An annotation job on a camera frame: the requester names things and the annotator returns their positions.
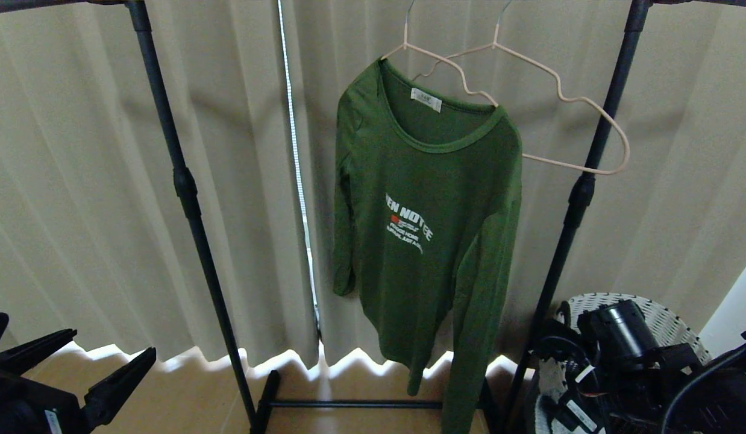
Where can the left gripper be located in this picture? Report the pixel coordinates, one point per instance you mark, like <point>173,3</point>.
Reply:
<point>29,410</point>

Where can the green sleeveless shirt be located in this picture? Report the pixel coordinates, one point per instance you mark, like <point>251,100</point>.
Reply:
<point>421,181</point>

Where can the pink clothes hanger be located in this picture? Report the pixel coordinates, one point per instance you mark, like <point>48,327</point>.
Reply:
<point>560,96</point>
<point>433,57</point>

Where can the black clothes rack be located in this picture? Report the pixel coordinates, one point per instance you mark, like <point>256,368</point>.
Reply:
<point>186,187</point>

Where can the white laundry basket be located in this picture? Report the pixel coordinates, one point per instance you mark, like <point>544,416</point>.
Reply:
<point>674,325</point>

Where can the beige curtain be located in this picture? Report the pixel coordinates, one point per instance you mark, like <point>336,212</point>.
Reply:
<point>78,150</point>

